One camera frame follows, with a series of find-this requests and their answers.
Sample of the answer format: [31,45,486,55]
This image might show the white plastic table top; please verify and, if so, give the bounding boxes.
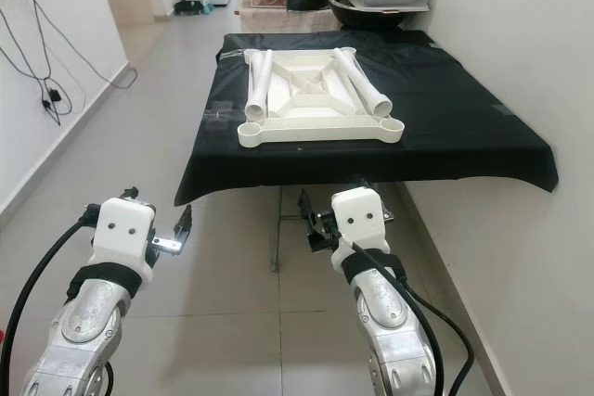
[237,45,407,148]

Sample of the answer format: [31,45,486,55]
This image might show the wide clear tape patch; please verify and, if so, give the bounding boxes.
[206,107,242,128]

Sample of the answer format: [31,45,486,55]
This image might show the black tablecloth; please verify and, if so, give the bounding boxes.
[173,31,560,207]

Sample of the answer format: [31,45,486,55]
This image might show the beige cardboard box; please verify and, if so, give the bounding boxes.
[241,11,335,37]

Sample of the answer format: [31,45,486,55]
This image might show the black wok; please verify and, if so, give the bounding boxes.
[329,0,433,33]

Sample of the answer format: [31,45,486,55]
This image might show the small clear tape patch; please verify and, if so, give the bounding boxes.
[487,99,516,117]

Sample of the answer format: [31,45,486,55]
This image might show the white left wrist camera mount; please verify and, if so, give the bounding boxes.
[91,197,159,276]

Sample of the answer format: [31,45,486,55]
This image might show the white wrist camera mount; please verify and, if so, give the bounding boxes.
[330,186,393,269]
[91,197,159,276]

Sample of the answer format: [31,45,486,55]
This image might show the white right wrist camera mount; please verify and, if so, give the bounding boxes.
[330,186,393,269]

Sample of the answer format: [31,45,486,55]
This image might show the metal folding table frame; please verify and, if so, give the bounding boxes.
[271,185,335,274]

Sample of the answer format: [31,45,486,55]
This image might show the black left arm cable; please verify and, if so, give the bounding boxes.
[2,203,112,396]

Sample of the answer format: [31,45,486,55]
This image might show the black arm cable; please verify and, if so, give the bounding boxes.
[2,203,112,396]
[343,238,476,396]

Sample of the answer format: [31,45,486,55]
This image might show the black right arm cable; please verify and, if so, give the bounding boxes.
[343,238,476,396]

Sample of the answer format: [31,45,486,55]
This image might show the black wall cable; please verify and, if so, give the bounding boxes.
[0,0,131,126]

